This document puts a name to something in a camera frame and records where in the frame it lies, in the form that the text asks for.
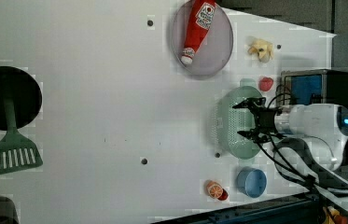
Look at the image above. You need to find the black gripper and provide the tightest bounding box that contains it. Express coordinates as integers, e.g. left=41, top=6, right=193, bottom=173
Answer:
left=232, top=97, right=277, bottom=144

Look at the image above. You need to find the green oval strainer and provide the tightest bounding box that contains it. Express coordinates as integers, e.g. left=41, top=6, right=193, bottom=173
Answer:
left=214, top=78, right=262, bottom=160

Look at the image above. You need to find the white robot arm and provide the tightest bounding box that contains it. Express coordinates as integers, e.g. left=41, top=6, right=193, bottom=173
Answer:
left=234, top=97, right=348, bottom=213

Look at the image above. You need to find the red toy strawberry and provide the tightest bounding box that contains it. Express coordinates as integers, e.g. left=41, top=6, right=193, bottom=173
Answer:
left=258, top=77, right=273, bottom=91

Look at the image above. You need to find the black toaster oven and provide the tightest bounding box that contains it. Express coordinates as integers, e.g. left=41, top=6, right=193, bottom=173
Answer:
left=279, top=68, right=348, bottom=166

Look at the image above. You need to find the blue cup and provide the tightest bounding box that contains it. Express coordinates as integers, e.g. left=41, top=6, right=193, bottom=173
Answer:
left=236, top=167, right=267, bottom=198

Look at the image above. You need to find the yellow toy banana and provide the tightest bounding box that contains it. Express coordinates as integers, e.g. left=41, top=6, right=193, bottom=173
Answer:
left=248, top=39, right=274, bottom=62

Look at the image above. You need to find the grey round plate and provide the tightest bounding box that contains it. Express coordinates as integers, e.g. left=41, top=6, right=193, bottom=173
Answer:
left=170, top=0, right=233, bottom=76

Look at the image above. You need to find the toy orange slice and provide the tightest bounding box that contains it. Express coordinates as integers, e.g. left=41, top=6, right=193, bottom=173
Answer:
left=206, top=181, right=223, bottom=199

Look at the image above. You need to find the small red toy fruit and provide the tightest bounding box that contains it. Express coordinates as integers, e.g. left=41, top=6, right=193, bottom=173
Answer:
left=218, top=189, right=229, bottom=201

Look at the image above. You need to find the red ketchup bottle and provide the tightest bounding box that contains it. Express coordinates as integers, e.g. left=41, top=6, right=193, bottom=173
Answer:
left=180, top=0, right=216, bottom=65

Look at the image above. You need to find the green slotted spatula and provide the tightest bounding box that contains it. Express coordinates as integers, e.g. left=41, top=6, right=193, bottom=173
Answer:
left=0, top=73, right=44, bottom=175

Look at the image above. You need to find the black round pan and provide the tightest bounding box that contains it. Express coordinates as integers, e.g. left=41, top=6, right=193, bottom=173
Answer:
left=0, top=66, right=42, bottom=131

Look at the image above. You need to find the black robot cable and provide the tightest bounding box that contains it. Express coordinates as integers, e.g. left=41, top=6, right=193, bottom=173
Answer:
left=255, top=91, right=348, bottom=195

